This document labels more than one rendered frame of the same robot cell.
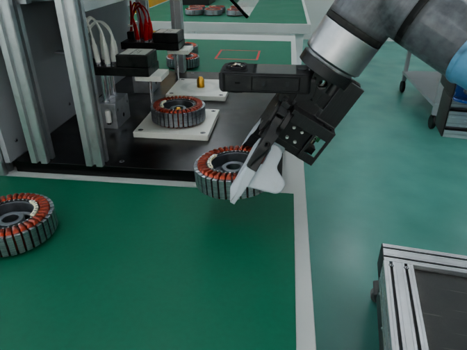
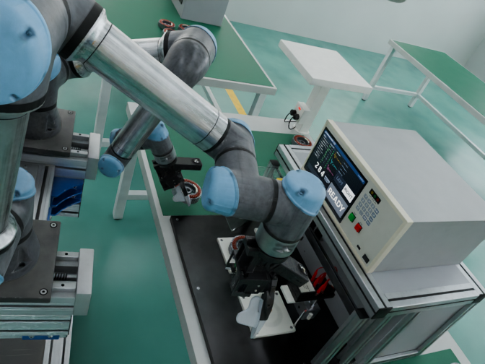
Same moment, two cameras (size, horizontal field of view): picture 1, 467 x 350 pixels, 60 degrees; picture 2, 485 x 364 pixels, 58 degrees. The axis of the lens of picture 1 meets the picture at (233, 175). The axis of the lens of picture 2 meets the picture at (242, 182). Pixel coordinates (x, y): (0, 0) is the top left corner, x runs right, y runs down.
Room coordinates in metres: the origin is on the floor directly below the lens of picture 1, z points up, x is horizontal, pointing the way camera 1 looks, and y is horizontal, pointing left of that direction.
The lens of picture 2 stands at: (1.58, -0.71, 1.89)
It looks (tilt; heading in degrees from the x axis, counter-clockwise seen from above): 36 degrees down; 138
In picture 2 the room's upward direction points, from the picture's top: 24 degrees clockwise
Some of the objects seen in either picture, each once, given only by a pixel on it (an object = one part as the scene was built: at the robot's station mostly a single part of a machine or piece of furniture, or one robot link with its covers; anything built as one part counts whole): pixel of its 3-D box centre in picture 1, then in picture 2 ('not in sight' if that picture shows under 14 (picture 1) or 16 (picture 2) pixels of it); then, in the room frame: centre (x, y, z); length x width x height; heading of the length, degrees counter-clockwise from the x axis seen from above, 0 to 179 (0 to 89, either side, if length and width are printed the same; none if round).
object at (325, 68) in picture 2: not in sight; (306, 102); (0.10, 0.78, 0.98); 0.37 x 0.35 x 0.46; 173
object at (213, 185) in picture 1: (233, 171); (187, 191); (0.52, 0.00, 0.82); 0.11 x 0.11 x 0.04
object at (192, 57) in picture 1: (183, 60); not in sight; (1.40, 0.17, 0.77); 0.11 x 0.11 x 0.04
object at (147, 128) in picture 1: (178, 122); (242, 253); (0.81, 0.11, 0.78); 0.15 x 0.15 x 0.01; 83
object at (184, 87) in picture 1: (201, 89); (266, 313); (1.05, 0.09, 0.78); 0.15 x 0.15 x 0.01; 83
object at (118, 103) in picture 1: (112, 110); not in sight; (0.83, 0.26, 0.80); 0.07 x 0.05 x 0.06; 173
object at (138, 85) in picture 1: (146, 78); (306, 305); (1.07, 0.23, 0.80); 0.07 x 0.05 x 0.06; 173
